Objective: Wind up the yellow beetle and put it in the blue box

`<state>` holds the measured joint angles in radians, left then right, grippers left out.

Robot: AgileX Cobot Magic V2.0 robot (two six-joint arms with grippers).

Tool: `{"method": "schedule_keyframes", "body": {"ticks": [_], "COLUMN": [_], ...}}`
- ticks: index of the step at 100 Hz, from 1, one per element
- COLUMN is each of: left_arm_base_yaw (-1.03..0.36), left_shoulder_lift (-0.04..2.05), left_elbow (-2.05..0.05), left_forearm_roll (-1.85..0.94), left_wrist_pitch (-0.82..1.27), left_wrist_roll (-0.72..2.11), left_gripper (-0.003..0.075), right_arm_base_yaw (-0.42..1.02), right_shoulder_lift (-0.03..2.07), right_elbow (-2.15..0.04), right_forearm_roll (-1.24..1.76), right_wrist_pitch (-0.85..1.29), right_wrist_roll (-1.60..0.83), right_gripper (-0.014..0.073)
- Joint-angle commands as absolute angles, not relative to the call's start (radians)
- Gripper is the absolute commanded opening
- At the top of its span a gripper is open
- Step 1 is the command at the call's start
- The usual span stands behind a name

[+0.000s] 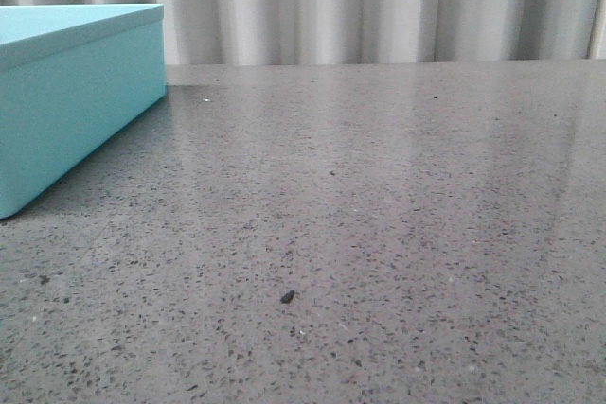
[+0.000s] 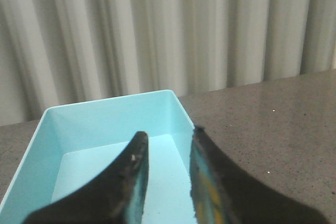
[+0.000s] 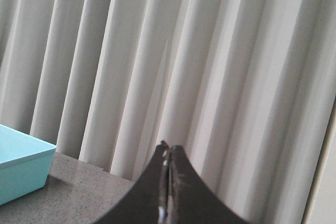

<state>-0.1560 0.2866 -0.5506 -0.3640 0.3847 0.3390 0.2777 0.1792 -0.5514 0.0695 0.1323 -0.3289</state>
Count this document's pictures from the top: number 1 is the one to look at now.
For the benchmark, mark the light blue storage box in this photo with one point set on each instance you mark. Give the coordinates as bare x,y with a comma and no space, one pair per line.
71,77

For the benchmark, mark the small black debris chip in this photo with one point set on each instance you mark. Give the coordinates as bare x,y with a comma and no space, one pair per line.
287,297

